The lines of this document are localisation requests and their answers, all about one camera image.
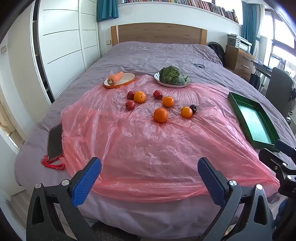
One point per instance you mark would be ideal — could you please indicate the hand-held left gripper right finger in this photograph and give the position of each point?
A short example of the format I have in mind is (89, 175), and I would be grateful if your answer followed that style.
(211, 180)

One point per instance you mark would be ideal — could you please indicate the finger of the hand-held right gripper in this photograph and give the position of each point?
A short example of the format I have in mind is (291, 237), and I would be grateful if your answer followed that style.
(270, 160)
(285, 148)

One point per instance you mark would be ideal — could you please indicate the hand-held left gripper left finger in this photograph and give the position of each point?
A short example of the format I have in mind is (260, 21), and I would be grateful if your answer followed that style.
(87, 180)

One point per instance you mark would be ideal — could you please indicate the green rectangular tray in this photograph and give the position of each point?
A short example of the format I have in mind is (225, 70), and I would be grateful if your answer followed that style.
(254, 118)

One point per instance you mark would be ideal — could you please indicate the small orange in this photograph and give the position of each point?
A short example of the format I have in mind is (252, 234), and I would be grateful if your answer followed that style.
(168, 101)
(186, 112)
(140, 97)

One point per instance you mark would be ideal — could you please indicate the dark purple plum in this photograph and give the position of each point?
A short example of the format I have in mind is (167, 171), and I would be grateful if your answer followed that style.
(193, 108)

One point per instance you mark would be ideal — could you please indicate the large orange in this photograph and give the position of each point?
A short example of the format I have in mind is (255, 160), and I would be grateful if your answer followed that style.
(160, 115)

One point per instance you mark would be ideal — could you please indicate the red plum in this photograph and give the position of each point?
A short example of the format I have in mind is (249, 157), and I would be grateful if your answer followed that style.
(130, 105)
(157, 94)
(130, 94)

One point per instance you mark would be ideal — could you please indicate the smartphone in red case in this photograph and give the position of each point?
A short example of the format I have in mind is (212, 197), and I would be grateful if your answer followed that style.
(55, 143)

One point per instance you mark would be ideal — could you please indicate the grey office chair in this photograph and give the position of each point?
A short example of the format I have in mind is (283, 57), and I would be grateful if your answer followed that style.
(279, 83)

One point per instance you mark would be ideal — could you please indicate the pink plastic sheet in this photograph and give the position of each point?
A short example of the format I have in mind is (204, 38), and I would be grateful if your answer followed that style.
(150, 150)

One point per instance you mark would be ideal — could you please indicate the black paper bag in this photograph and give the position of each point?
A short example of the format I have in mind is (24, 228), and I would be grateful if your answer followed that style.
(255, 80)

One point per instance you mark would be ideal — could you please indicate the window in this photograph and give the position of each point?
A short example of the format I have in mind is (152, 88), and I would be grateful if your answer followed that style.
(282, 53)

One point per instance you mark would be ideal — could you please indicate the wooden dresser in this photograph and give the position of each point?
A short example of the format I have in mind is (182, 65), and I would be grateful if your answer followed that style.
(238, 60)

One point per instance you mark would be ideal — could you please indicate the white round plate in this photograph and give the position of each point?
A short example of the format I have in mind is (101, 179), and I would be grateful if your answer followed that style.
(172, 85)

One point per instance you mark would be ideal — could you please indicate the carrot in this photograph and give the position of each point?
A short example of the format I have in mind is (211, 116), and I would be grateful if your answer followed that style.
(115, 78)

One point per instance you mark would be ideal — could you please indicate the oval orange-rimmed dish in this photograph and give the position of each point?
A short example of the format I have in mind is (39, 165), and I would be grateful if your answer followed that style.
(127, 78)

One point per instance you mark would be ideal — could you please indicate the green bok choy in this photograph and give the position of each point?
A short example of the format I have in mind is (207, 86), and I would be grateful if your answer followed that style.
(171, 75)

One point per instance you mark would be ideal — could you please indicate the white printer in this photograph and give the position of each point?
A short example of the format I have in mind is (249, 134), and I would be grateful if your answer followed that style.
(240, 42)

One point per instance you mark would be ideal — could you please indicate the black backpack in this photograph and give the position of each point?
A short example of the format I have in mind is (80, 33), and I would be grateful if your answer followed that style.
(217, 51)

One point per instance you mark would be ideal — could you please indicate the teal curtain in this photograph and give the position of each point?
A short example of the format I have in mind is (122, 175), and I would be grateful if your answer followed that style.
(249, 23)
(107, 10)

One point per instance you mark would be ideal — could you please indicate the white wardrobe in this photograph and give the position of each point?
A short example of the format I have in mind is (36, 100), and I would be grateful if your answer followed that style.
(64, 46)

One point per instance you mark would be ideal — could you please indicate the bed with purple sheet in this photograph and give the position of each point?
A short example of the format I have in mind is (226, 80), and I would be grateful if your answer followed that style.
(150, 58)

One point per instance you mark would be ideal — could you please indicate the wooden headboard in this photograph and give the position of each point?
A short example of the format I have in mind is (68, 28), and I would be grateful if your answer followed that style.
(159, 33)

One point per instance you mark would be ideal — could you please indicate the row of books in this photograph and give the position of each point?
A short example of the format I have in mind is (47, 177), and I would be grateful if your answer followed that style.
(208, 5)

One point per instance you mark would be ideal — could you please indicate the wall light switch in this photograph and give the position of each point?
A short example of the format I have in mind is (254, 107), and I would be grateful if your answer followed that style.
(3, 49)

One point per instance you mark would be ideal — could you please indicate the white wall shelf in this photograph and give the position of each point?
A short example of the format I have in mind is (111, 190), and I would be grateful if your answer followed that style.
(173, 8)

